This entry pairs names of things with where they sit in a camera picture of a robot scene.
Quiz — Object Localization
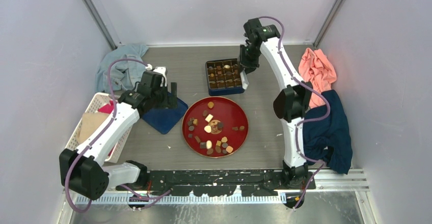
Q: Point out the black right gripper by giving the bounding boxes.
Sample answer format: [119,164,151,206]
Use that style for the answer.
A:
[237,44,260,76]

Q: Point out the blue box lid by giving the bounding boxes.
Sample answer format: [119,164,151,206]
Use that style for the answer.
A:
[141,98,188,134]

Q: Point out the white rectangular chocolate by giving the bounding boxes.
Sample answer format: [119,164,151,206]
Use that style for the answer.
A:
[205,114,213,122]

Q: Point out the metal tongs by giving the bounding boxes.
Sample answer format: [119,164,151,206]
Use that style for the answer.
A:
[240,70,249,90]

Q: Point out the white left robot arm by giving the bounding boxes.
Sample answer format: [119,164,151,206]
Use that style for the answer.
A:
[59,67,177,200]

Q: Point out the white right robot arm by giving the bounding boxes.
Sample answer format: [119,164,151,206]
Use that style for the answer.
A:
[237,18,312,189]

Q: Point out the blue chocolate box with dividers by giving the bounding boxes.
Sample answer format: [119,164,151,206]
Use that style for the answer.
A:
[205,59,245,96]

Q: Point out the white oval chocolate bottom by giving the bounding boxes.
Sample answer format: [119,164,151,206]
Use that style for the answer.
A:
[206,140,212,149]

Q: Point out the caramel cube chocolate bottom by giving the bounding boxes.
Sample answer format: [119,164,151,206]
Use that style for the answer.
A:
[226,146,233,153]

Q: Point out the light blue cloth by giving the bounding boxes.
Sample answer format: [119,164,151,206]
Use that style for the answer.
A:
[95,44,148,93]

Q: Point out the red round tray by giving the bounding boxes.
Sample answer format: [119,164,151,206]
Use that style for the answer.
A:
[181,96,249,158]

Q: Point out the pink cloth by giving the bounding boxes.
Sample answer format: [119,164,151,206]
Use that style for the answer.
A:
[299,48,337,93]

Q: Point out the magenta cloth in basket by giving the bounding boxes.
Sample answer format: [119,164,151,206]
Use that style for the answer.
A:
[98,100,114,115]

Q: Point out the white perforated basket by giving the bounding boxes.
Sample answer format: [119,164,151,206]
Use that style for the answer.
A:
[65,93,139,165]

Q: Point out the tan cloth in basket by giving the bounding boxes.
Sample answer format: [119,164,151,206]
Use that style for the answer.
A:
[77,112,109,144]

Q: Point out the dark navy cloth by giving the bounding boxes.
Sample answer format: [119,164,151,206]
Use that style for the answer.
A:
[303,90,353,174]

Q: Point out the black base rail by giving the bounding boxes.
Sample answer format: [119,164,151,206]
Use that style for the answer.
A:
[127,169,312,197]

